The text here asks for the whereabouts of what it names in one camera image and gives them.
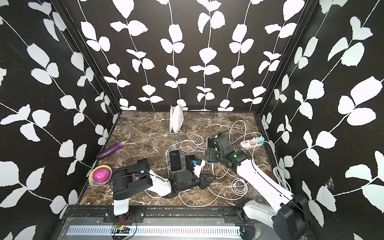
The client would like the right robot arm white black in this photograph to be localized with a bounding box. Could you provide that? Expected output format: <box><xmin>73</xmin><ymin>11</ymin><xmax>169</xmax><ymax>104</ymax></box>
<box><xmin>206</xmin><ymin>135</ymin><xmax>311</xmax><ymax>240</ymax></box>

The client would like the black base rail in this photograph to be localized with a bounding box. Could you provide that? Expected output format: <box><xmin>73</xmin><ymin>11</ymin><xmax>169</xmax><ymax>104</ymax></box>
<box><xmin>61</xmin><ymin>205</ymin><xmax>275</xmax><ymax>225</ymax></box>

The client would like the colourful bowl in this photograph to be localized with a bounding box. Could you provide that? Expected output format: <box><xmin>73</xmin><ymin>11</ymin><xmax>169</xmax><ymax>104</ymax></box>
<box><xmin>88</xmin><ymin>165</ymin><xmax>113</xmax><ymax>187</ymax></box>

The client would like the white perforated cable duct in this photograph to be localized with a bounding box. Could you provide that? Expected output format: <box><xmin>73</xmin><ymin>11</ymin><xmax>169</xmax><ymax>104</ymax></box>
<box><xmin>65</xmin><ymin>226</ymin><xmax>241</xmax><ymax>238</ymax></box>

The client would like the white plate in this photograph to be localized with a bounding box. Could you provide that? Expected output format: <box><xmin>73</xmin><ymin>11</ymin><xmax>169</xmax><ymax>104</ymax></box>
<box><xmin>171</xmin><ymin>105</ymin><xmax>184</xmax><ymax>133</ymax></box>
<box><xmin>169</xmin><ymin>105</ymin><xmax>174</xmax><ymax>133</ymax></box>

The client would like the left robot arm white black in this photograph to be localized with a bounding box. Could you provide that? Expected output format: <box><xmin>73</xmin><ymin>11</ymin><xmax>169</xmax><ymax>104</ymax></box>
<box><xmin>111</xmin><ymin>162</ymin><xmax>216</xmax><ymax>216</ymax></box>

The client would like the white plate front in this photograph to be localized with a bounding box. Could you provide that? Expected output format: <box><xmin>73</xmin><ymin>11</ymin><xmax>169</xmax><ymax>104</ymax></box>
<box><xmin>171</xmin><ymin>105</ymin><xmax>184</xmax><ymax>133</ymax></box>

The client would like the white power strip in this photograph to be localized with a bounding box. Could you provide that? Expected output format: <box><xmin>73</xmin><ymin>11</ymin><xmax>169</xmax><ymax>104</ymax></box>
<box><xmin>240</xmin><ymin>137</ymin><xmax>265</xmax><ymax>150</ymax></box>

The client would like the white plate rear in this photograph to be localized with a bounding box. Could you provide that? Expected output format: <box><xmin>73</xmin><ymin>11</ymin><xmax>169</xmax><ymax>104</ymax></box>
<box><xmin>169</xmin><ymin>105</ymin><xmax>174</xmax><ymax>133</ymax></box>

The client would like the clear plate rack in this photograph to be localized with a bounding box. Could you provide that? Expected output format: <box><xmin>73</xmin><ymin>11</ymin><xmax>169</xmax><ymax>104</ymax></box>
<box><xmin>169</xmin><ymin>119</ymin><xmax>186</xmax><ymax>137</ymax></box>

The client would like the purple eggplant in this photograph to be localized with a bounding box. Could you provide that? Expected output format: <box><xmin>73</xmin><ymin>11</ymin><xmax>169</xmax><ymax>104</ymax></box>
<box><xmin>96</xmin><ymin>141</ymin><xmax>128</xmax><ymax>160</ymax></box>

